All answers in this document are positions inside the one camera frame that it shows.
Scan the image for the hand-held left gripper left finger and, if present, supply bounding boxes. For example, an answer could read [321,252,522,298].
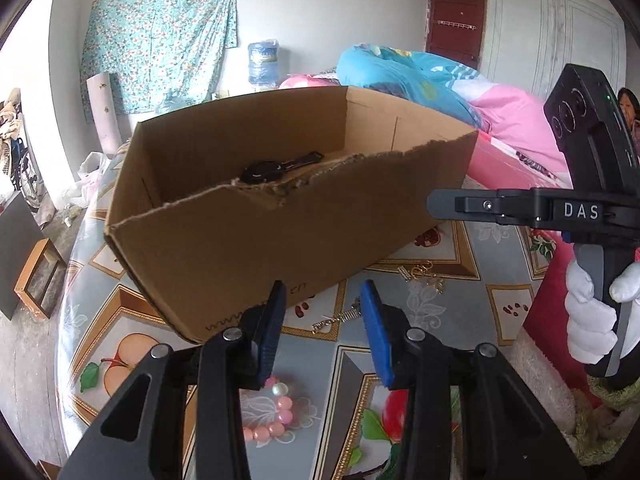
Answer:
[57,280,288,480]

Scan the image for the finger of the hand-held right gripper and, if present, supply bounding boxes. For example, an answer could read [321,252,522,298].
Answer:
[427,187,538,227]

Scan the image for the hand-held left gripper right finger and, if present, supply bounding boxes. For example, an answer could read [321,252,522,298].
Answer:
[361,280,588,480]

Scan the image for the silver chain bracelet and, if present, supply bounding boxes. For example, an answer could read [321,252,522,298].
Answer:
[312,297,363,334]

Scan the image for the pink bead bracelet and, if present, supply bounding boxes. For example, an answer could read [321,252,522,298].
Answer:
[242,379,293,443]

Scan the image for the brown cardboard box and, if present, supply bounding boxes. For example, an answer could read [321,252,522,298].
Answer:
[103,85,480,345]

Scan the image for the person's right hand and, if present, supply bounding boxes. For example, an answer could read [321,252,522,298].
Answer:
[565,260,640,364]

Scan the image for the pink blanket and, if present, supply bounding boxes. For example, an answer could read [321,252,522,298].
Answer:
[277,72,576,193]

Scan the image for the red cloth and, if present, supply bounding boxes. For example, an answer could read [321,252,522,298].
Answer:
[520,227,606,406]

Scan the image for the white wardrobe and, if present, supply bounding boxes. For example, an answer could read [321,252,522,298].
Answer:
[480,0,628,101]

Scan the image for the black wrist watch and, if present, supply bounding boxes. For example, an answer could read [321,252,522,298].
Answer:
[241,151,325,184]

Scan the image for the blue patterned quilt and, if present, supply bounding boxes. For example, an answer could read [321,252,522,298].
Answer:
[336,44,488,128]

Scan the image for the white fleece blanket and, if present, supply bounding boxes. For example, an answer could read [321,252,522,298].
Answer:
[500,330,581,461]

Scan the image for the brown door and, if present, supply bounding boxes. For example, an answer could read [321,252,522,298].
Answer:
[426,0,487,68]

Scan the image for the green fuzzy cloth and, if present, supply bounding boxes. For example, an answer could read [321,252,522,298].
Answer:
[565,375,640,466]

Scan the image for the white plastic bag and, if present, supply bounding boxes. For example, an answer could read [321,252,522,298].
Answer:
[75,150,118,206]

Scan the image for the large water bottle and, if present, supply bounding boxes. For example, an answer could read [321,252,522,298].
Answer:
[247,38,280,92]

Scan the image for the dark board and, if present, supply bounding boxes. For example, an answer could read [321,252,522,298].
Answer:
[0,190,46,321]

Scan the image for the white paper roll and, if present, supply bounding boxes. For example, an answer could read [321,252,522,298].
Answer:
[86,71,123,156]

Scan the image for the pile of clothes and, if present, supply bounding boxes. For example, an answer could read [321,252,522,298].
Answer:
[0,87,28,166]

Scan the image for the wall poster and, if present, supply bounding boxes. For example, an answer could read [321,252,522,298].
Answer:
[617,87,640,156]

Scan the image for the wooden frame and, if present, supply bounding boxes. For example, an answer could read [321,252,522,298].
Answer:
[14,237,68,320]

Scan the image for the floral wall cloth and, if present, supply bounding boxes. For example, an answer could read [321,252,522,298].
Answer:
[80,0,238,115]

